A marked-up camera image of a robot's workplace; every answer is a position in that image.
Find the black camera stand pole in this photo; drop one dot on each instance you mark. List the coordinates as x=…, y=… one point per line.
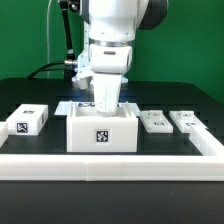
x=70, y=62

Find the white cabinet door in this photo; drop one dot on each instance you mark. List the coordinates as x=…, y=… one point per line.
x=184, y=120
x=154, y=121

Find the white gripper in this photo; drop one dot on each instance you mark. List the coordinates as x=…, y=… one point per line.
x=106, y=92

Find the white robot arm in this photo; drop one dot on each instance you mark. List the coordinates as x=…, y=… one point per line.
x=109, y=33

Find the white U-shaped fence frame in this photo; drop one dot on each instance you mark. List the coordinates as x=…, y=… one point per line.
x=208, y=166

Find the white cabinet body box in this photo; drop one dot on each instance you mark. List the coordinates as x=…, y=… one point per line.
x=89, y=131

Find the white marker base plate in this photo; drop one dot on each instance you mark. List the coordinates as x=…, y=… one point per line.
x=63, y=107

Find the white cabinet top block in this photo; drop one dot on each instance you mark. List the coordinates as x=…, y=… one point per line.
x=27, y=119

